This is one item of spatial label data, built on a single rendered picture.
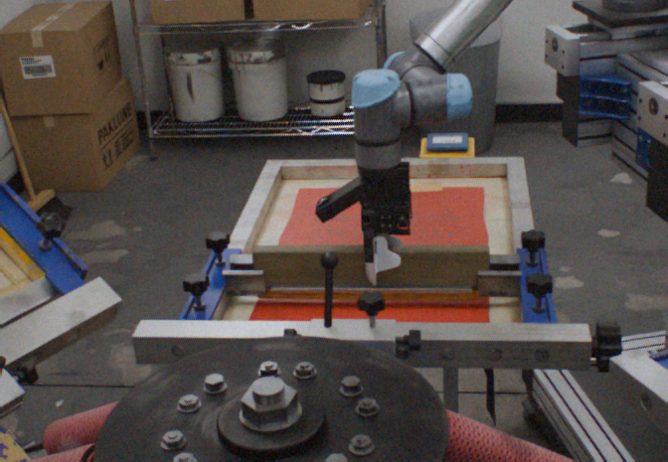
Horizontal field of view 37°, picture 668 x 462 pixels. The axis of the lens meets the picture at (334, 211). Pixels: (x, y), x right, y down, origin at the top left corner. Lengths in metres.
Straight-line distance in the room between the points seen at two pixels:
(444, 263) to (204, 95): 3.63
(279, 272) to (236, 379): 0.82
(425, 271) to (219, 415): 0.90
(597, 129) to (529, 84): 2.98
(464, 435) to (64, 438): 0.47
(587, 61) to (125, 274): 2.30
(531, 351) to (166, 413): 0.72
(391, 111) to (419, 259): 0.27
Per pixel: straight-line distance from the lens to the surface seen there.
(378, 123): 1.59
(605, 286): 3.85
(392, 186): 1.66
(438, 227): 2.03
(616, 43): 2.44
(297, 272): 1.74
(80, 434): 1.19
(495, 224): 2.04
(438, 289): 1.72
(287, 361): 0.95
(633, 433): 2.74
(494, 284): 1.72
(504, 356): 1.50
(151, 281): 4.03
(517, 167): 2.23
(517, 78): 5.45
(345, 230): 2.03
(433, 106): 1.61
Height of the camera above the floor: 1.82
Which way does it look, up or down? 24 degrees down
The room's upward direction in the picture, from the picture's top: 4 degrees counter-clockwise
